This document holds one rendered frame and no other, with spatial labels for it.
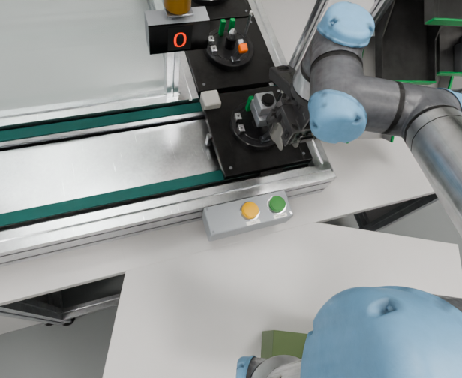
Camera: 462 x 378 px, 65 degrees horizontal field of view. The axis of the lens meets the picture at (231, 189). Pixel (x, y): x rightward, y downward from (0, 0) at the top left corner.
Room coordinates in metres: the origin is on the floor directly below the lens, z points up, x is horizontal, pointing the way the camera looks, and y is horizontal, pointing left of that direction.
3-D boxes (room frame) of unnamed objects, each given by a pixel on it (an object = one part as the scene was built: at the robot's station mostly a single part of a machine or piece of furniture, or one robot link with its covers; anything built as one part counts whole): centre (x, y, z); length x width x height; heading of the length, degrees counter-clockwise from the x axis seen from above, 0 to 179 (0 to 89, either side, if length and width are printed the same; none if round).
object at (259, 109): (0.56, 0.01, 1.06); 0.08 x 0.04 x 0.07; 38
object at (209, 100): (0.57, 0.14, 0.97); 0.05 x 0.05 x 0.04; 38
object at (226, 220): (0.33, -0.06, 0.93); 0.21 x 0.07 x 0.06; 128
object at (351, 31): (0.47, -0.06, 1.36); 0.09 x 0.08 x 0.11; 15
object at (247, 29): (0.75, 0.16, 1.01); 0.24 x 0.24 x 0.13; 38
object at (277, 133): (0.46, -0.05, 1.10); 0.06 x 0.03 x 0.09; 38
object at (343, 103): (0.38, -0.10, 1.36); 0.11 x 0.11 x 0.08; 15
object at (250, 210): (0.33, -0.06, 0.96); 0.04 x 0.04 x 0.02
